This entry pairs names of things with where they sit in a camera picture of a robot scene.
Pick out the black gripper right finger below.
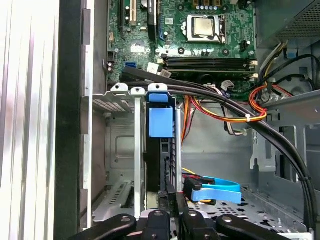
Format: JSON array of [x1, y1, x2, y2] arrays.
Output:
[[176, 192, 285, 240]]

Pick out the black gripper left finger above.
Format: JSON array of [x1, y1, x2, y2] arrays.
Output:
[[68, 191, 177, 240]]

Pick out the hard disk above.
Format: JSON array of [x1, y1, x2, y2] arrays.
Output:
[[145, 91, 183, 201]]

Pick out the metal disk bay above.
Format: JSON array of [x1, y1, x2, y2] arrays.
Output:
[[91, 83, 183, 223]]

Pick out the black open PC case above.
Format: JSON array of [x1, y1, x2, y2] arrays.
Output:
[[53, 0, 320, 240]]

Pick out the black RAM stick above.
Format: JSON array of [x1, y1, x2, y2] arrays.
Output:
[[164, 65, 259, 79]]

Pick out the green motherboard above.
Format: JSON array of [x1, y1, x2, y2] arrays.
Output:
[[107, 0, 259, 94]]

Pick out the CPU socket with CPU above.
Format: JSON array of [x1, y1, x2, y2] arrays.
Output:
[[183, 13, 228, 44]]

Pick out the black graphics card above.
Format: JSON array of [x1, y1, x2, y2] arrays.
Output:
[[146, 0, 159, 42]]

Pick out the grey power supply unit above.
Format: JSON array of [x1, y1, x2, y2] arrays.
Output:
[[256, 0, 320, 52]]

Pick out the disk power wire black plug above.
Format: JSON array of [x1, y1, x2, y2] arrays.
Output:
[[181, 166, 216, 202]]

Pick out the blue data wire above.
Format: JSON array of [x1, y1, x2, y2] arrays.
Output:
[[191, 176, 243, 205]]

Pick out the orange yellow wire bundle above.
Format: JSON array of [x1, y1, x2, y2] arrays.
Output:
[[181, 84, 295, 148]]

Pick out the black cable bundle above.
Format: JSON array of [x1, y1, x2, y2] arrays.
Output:
[[120, 66, 320, 232]]

